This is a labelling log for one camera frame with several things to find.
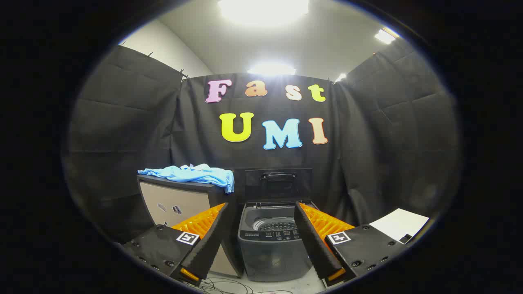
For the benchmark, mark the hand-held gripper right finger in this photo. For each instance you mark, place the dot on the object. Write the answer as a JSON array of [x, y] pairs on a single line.
[[314, 245]]

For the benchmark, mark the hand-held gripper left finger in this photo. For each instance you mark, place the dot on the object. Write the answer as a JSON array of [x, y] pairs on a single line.
[[208, 245]]

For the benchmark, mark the grey washing machine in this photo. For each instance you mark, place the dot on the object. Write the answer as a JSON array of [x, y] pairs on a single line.
[[269, 255]]

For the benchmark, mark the light blue polo shirt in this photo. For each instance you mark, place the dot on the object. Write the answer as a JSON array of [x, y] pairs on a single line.
[[192, 173]]

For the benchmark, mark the beige cabinet with dark top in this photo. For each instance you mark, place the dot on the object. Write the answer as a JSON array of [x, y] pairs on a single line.
[[171, 198]]

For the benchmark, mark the white flat board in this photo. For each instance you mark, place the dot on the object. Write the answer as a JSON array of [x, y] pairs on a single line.
[[398, 222]]

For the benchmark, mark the black backdrop cloth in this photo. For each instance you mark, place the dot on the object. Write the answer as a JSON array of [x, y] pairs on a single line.
[[196, 134]]

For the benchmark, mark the ceiling light panel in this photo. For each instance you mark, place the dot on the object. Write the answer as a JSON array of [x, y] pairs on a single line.
[[385, 36], [271, 69], [340, 77]]

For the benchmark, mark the large ceiling light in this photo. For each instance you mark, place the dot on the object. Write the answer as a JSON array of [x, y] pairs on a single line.
[[263, 10]]

